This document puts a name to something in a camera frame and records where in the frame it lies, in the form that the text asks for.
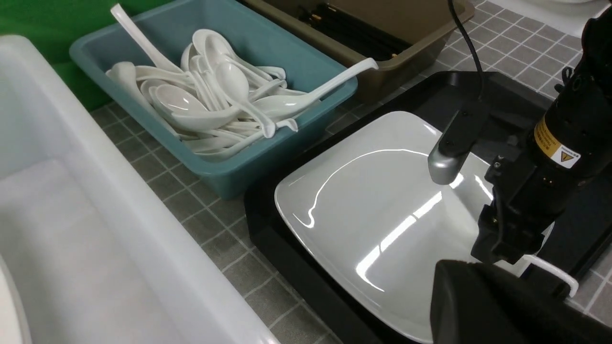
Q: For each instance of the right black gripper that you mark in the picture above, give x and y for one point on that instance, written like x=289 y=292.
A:
x=529 y=193

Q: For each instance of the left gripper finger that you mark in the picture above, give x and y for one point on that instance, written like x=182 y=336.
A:
x=475 y=303

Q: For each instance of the large white square plate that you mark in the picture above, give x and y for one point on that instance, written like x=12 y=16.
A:
x=392 y=277

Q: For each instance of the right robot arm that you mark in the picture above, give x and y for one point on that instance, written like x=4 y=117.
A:
x=567 y=148

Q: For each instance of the black serving tray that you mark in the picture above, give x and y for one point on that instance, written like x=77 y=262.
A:
x=580 y=237

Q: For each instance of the brown plastic bin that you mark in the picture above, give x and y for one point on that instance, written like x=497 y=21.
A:
x=425 y=24

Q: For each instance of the bundle of black chopsticks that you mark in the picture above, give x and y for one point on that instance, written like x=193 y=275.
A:
x=352 y=32

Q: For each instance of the white spoon overhanging bin edge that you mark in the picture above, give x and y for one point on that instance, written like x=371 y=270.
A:
x=284 y=106

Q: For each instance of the teal plastic bin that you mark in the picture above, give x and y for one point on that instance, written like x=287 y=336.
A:
x=257 y=40

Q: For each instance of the white spoon centre of pile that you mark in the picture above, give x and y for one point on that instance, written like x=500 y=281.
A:
x=235 y=86

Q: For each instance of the pile of white spoons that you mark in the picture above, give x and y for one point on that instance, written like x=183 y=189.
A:
x=191 y=104

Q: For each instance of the large translucent white bin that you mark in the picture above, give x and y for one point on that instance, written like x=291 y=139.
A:
x=96 y=256

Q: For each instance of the upright white spoon in bin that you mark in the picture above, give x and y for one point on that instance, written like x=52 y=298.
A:
x=158 y=59

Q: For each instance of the stack of white square plates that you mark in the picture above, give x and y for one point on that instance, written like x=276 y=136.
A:
x=14 y=327

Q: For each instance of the green backdrop cloth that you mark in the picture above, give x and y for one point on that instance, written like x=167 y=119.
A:
x=53 y=25

